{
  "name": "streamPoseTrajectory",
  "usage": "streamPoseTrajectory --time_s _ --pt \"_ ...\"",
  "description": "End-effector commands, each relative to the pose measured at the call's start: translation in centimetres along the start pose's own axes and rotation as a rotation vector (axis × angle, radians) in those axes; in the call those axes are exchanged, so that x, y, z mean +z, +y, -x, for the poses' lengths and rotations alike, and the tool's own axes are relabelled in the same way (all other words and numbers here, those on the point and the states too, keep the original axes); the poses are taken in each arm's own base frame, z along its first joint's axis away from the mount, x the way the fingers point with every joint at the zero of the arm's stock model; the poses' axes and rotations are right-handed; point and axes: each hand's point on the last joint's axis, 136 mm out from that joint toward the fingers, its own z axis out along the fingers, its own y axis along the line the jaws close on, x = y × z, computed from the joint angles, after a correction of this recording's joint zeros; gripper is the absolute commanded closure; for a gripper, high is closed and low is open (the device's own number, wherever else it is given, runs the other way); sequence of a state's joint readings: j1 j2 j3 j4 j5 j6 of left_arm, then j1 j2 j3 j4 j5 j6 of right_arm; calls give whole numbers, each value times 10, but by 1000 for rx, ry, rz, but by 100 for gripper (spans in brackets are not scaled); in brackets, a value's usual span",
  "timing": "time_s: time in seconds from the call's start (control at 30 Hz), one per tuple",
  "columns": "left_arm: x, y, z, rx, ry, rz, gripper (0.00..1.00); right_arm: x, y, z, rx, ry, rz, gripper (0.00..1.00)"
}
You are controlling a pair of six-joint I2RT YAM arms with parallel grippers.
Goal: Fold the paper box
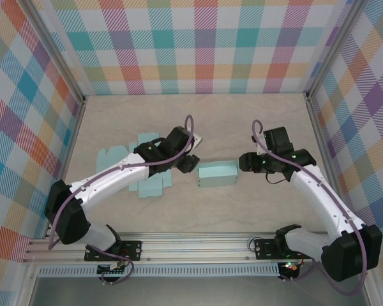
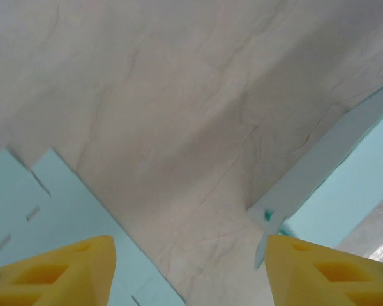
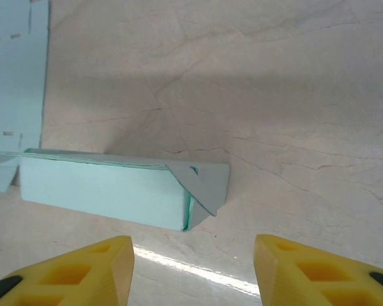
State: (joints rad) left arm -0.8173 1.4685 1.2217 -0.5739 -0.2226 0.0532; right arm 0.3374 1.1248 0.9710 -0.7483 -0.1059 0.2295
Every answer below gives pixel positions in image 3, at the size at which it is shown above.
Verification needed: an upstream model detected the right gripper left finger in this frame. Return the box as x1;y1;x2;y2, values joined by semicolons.
0;235;136;306

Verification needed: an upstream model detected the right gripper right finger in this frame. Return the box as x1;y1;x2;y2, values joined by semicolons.
254;233;383;306

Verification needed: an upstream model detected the light blue paper box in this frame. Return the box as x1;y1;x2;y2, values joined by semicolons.
0;0;52;150
0;147;232;233

